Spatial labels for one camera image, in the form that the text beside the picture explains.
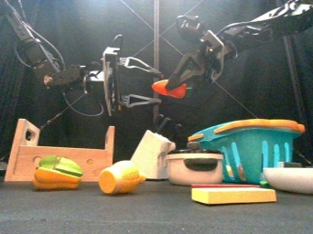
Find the orange toy carrot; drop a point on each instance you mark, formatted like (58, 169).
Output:
(169, 89)

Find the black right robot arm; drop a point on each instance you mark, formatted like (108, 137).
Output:
(266, 26)

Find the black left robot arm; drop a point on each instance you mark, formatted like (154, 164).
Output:
(35, 53)

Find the wooden toolbox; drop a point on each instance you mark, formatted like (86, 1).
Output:
(61, 155)

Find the white knife block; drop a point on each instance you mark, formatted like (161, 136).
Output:
(152, 155)

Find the white toy pot black lid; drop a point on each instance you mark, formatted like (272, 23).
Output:
(195, 167)

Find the yellow toy corn piece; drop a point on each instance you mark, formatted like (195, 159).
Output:
(121, 178)

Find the teal basket orange rim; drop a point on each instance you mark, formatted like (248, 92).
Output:
(251, 149)

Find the green orange toy bell pepper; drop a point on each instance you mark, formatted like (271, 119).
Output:
(57, 173)

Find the yellow sponge red top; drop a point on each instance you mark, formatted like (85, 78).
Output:
(233, 194)

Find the white bowl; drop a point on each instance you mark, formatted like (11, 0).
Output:
(291, 179)

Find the metal frame pole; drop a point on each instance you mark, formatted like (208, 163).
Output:
(156, 55)

